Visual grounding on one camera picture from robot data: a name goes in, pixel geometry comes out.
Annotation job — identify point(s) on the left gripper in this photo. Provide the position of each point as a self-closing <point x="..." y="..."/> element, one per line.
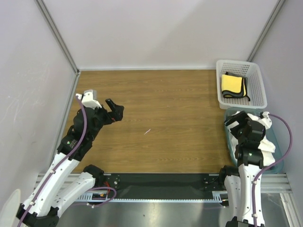
<point x="117" y="114"/>

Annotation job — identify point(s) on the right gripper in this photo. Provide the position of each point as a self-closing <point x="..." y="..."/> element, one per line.
<point x="236" y="118"/>

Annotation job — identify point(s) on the white towel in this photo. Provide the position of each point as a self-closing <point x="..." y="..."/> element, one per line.
<point x="268" y="148"/>

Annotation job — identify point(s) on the dark grey towel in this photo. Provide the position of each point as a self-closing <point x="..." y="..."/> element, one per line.
<point x="234" y="86"/>

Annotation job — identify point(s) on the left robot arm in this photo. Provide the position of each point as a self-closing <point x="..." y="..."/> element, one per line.
<point x="47" y="203"/>

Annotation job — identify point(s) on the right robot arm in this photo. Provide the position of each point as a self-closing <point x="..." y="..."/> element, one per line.
<point x="243" y="182"/>

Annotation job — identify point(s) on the clear teal plastic bin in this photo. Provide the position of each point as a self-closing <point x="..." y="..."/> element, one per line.
<point x="278" y="167"/>

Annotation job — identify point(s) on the white perforated plastic basket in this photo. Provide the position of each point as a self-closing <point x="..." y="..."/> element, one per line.
<point x="256" y="89"/>

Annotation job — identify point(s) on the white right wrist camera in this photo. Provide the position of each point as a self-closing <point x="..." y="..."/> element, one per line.
<point x="265" y="120"/>

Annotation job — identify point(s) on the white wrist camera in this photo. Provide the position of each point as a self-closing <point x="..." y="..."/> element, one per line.
<point x="89" y="99"/>
<point x="265" y="120"/>

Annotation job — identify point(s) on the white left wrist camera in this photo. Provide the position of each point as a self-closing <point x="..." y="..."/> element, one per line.
<point x="89" y="99"/>

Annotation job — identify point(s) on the aluminium frame rail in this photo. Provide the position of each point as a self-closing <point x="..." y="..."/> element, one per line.
<point x="270" y="183"/>

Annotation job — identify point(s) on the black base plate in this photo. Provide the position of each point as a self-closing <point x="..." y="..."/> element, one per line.
<point x="165" y="189"/>

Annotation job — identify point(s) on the grey slotted cable duct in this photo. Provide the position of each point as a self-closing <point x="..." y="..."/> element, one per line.
<point x="215" y="198"/>

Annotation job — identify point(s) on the left aluminium corner post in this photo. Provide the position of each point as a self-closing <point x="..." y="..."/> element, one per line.
<point x="57" y="35"/>

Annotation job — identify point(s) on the aluminium corner post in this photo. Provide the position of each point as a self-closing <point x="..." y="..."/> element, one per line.
<point x="266" y="28"/>
<point x="57" y="35"/>

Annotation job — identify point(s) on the right aluminium corner post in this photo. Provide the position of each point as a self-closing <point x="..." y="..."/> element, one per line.
<point x="266" y="28"/>

